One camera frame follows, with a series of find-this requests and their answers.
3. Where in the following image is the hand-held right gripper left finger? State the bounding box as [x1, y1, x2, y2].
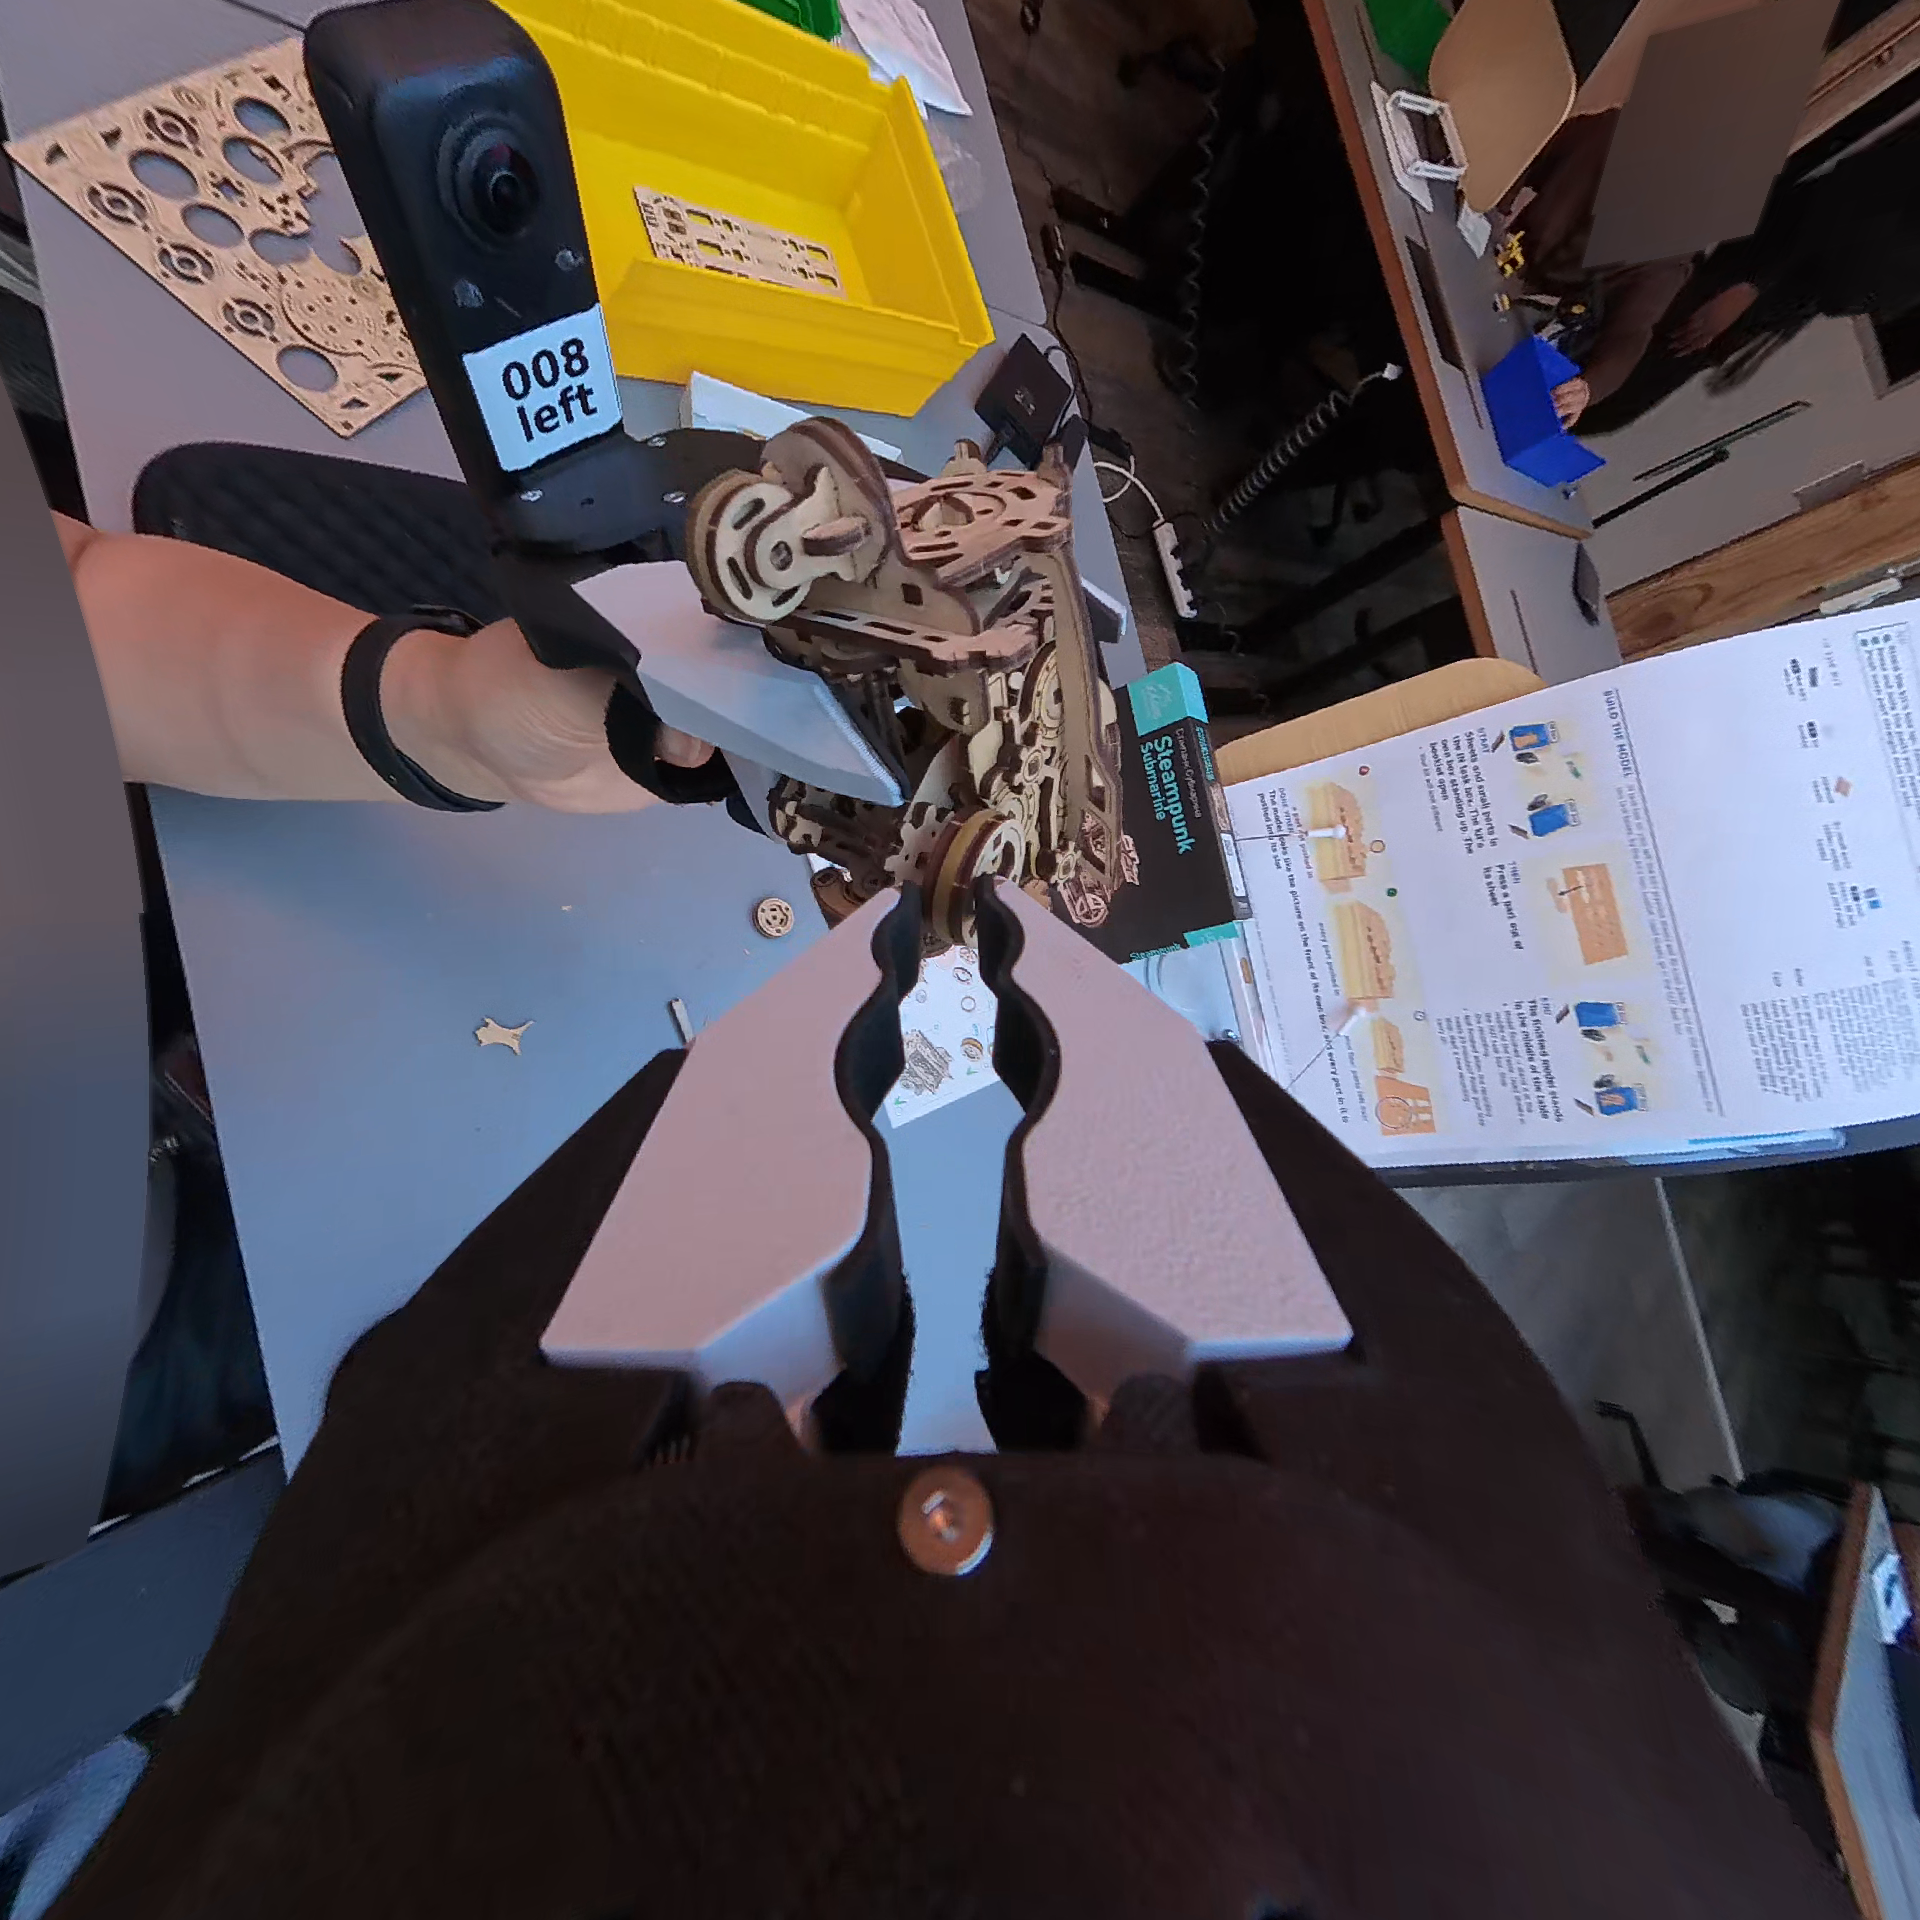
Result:
[539, 886, 922, 1454]

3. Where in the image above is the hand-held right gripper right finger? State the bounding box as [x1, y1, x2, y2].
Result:
[973, 880, 1354, 1450]

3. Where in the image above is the wooden mechanical model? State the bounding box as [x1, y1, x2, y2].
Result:
[687, 421, 1129, 963]

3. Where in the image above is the person's left forearm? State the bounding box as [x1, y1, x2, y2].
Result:
[51, 510, 379, 800]

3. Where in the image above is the person's left hand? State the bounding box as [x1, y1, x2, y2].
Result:
[457, 622, 722, 818]

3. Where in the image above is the black and teal kit box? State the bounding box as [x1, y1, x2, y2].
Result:
[1048, 661, 1257, 966]

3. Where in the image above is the black power adapter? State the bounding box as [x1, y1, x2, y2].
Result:
[973, 335, 1079, 454]

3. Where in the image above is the small illustrated booklet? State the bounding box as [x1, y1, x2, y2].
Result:
[882, 948, 1025, 1130]

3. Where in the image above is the large laser-cut wooden sheet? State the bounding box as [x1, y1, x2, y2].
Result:
[7, 37, 432, 442]

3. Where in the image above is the small wooden part sheet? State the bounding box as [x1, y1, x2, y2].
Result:
[631, 187, 847, 297]

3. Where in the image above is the light plywood board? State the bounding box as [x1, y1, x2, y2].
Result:
[1213, 656, 1548, 789]

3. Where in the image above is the yellow plastic bin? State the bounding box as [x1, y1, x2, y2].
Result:
[495, 0, 995, 421]

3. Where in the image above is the black wristband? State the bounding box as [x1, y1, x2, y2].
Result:
[341, 606, 505, 814]

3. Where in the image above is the long grey desk wooden edge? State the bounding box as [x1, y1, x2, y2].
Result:
[1300, 0, 1625, 685]

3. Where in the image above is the blue plastic bin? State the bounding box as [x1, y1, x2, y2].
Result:
[1480, 335, 1608, 491]

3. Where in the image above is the white paper sheet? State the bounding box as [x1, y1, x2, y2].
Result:
[838, 0, 976, 116]

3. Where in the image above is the large printed instruction sheet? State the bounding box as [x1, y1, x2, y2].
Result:
[1223, 600, 1920, 1171]

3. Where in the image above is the tan wooden chair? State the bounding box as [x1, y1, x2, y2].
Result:
[1427, 0, 1579, 216]

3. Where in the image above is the small grey desk wooden edge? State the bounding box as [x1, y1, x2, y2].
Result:
[1806, 1483, 1920, 1920]

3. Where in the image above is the black coiled cable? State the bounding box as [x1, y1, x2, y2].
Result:
[1209, 377, 1360, 533]

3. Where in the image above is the white wire stand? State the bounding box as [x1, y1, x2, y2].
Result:
[1388, 89, 1471, 187]

